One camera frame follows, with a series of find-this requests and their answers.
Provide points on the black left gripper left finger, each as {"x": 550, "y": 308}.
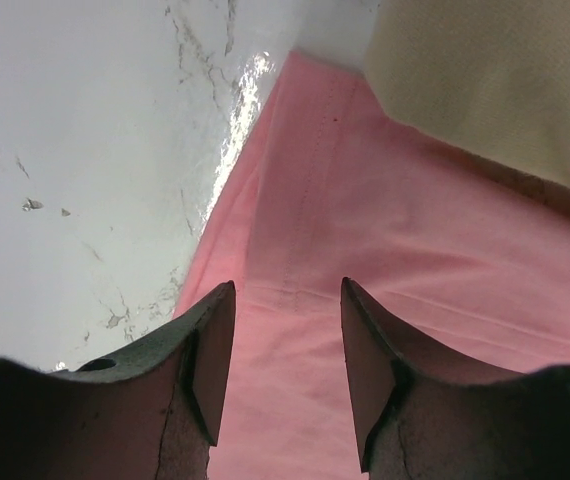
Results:
{"x": 149, "y": 410}

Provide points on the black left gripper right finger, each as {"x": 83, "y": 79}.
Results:
{"x": 422, "y": 410}

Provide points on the pink t shirt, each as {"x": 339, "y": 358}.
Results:
{"x": 327, "y": 187}

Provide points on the beige t shirt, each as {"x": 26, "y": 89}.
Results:
{"x": 488, "y": 77}

